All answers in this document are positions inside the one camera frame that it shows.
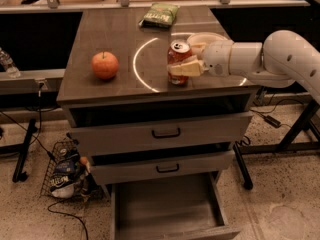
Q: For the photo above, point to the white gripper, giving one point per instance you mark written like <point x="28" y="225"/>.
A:
<point x="217" y="58"/>

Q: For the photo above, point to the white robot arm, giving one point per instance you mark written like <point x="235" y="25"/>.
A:
<point x="283" y="58"/>

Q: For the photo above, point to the black power adapter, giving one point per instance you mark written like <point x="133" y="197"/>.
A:
<point x="272" y="121"/>

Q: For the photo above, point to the dark chip bag in basket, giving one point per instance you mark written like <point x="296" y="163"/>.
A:
<point x="62" y="180"/>

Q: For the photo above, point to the top grey drawer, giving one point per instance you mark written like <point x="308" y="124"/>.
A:
<point x="155" y="135"/>

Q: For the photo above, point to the clear plastic water bottle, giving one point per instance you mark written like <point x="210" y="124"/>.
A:
<point x="8" y="64"/>

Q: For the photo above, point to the black right table frame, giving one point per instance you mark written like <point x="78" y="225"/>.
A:
<point x="304" y="122"/>

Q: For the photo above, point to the green chip bag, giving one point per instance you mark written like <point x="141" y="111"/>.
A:
<point x="159" y="15"/>

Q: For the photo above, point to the red apple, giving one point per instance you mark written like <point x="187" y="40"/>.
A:
<point x="105" y="65"/>

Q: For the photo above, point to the grey three-drawer cabinet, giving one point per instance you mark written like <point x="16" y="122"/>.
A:
<point x="140" y="91"/>

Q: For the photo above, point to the black wire basket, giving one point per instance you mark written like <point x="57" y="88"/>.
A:
<point x="84" y="185"/>

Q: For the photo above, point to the red coke can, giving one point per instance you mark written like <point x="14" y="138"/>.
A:
<point x="178" y="51"/>

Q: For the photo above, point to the black left table leg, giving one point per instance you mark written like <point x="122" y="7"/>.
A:
<point x="19" y="174"/>

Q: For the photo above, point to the middle grey drawer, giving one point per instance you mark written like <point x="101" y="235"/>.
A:
<point x="161" y="168"/>

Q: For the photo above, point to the white bowl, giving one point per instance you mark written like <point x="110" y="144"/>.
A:
<point x="206" y="37"/>

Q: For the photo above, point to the bottom grey open drawer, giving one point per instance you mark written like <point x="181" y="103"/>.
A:
<point x="177" y="208"/>

